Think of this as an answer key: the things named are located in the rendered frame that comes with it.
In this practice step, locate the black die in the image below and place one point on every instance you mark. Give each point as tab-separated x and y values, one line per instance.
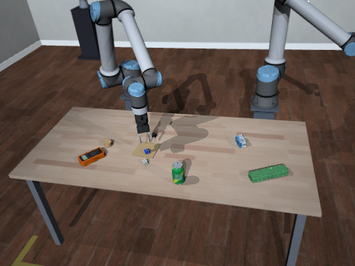
154	134

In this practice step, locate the green can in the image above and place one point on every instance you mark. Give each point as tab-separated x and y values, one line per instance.
178	174

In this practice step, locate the orange multimeter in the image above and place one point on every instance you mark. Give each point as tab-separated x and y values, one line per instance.
91	156

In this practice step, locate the wooden table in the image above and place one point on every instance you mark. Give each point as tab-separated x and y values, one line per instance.
222	175

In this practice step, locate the blue box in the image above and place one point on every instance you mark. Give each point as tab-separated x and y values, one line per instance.
240	141

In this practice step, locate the tan mat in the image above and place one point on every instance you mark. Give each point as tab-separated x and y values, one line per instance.
140	152

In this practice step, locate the green block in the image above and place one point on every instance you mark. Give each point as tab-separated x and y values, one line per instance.
267	173

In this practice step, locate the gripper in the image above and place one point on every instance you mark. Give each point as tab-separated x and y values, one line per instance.
142	123

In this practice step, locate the jointed stand on dark box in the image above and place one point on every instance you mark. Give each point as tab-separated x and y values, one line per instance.
83	31

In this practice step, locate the blue die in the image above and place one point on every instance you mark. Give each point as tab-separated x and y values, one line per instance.
146	151

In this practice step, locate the white die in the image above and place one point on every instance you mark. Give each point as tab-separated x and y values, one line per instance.
145	162

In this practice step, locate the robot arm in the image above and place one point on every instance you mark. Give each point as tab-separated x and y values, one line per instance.
278	37
105	45

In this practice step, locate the tan cork cylinder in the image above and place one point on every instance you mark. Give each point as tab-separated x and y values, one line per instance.
107	143

